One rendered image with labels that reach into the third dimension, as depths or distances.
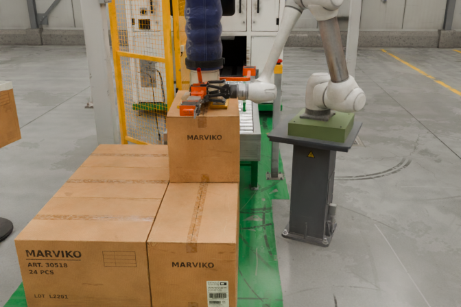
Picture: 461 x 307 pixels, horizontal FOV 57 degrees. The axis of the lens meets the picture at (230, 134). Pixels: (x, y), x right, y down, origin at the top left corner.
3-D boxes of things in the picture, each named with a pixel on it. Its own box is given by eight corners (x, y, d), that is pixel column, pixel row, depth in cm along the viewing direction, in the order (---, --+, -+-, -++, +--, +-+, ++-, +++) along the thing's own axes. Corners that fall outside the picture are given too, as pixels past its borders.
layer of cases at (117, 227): (105, 194, 316) (99, 144, 303) (239, 195, 313) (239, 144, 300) (28, 310, 204) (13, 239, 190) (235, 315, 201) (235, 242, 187)
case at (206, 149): (180, 145, 299) (178, 90, 286) (237, 144, 300) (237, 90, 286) (169, 183, 243) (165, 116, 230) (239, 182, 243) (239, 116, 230)
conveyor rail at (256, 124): (250, 86, 529) (250, 71, 522) (254, 86, 529) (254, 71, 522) (253, 159, 312) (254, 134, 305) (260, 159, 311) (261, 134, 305)
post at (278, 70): (270, 175, 381) (274, 63, 347) (278, 175, 380) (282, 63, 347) (270, 178, 374) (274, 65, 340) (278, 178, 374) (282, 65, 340)
